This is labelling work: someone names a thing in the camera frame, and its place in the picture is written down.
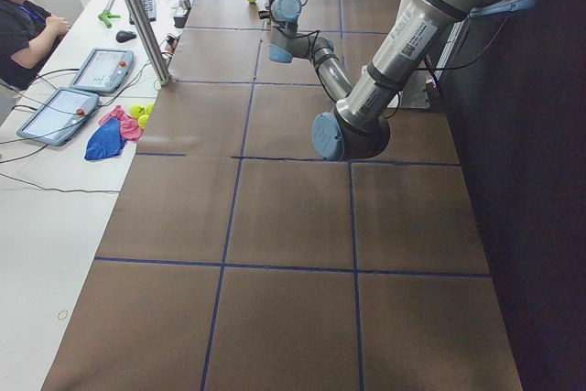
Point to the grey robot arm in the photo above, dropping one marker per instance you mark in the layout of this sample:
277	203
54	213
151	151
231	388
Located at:
356	128

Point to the upper teach pendant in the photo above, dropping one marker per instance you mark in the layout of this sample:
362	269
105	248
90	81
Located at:
104	70

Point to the lower teach pendant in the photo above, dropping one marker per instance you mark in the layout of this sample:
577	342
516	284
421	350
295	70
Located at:
58	119

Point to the teach pendant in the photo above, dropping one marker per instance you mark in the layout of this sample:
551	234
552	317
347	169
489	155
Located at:
104	70
58	119

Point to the yellow ball behind table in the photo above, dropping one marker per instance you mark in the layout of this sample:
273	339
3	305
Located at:
136	110

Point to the green plastic tool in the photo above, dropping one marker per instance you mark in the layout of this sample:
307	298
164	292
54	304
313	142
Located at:
106	17

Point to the blue cloth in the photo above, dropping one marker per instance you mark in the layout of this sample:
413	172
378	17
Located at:
105	142

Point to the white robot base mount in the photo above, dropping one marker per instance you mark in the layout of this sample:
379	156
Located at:
420	92

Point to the black computer mouse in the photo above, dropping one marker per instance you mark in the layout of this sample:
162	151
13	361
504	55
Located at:
123	36

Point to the aluminium frame post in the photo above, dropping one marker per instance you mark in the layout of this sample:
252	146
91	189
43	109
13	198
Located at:
149	41

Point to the pink cloth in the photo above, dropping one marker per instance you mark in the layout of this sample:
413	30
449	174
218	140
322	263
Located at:
128	126

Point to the seated person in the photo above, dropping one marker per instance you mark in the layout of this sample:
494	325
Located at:
29	35

